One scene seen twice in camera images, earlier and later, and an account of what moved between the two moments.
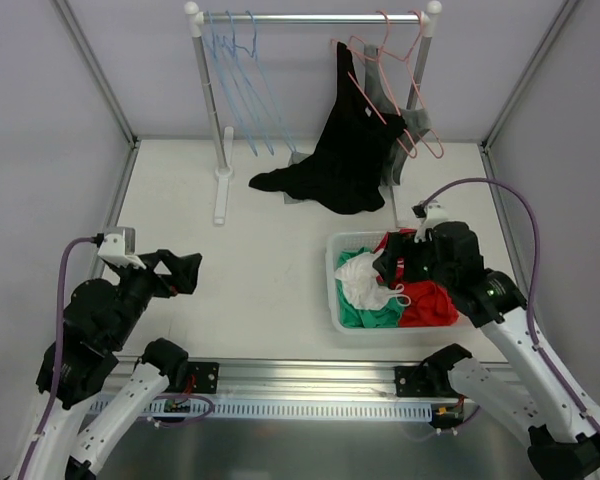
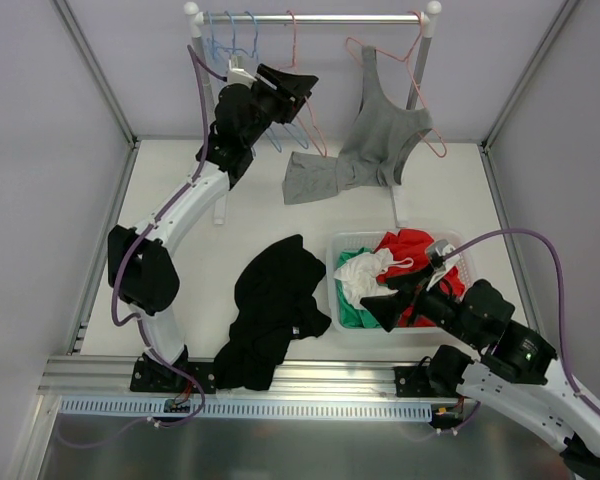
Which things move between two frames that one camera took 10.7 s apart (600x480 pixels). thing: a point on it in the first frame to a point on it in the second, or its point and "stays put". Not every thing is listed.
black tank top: x=344 y=175 to x=274 y=307
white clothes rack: x=225 y=136 stays put
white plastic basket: x=337 y=242 stays put
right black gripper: x=400 y=255 to x=410 y=298
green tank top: x=351 y=315 stays put
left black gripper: x=156 y=273 to x=277 y=93
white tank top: x=362 y=283 stays put
